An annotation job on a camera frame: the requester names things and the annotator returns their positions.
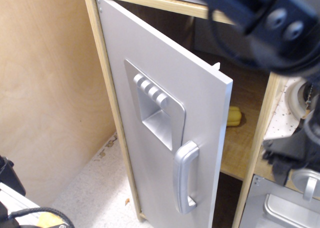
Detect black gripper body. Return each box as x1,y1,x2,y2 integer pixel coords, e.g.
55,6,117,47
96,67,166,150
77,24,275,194
262,109,320,186

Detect silver fridge door handle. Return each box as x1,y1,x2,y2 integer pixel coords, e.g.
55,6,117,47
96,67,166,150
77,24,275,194
172,140,200,215

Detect silver fridge door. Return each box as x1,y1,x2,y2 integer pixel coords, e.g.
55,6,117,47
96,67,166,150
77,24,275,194
97,0,233,228

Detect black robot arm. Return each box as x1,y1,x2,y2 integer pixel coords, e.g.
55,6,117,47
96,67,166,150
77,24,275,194
202,0,320,186

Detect silver oven knob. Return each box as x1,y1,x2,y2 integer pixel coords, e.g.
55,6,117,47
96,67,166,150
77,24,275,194
291,169,320,202

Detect yellow toy pepper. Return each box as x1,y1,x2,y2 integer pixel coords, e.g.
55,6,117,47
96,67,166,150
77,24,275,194
226,106,242,127

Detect silver oven door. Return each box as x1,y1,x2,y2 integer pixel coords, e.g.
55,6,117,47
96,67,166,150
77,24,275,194
239,175,320,228

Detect silver ice dispenser panel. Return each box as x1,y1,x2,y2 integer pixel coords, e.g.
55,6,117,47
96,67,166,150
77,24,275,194
123,59,186,153

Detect orange tape piece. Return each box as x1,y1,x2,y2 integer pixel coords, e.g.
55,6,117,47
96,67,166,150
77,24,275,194
36,212,64,228

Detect black box lower left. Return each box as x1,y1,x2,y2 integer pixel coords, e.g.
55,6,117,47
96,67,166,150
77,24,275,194
0,156,26,197

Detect grey stove burner ring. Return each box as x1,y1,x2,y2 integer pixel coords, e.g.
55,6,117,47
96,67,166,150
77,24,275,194
287,79,313,120

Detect wooden toy kitchen frame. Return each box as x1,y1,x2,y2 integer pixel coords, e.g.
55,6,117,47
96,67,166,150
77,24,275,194
81,0,320,228

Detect aluminium rail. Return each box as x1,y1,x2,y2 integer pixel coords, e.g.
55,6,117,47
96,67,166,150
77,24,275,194
0,182,40,225

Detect black braided cable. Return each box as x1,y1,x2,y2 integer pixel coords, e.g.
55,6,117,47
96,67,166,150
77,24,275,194
7,206,74,228

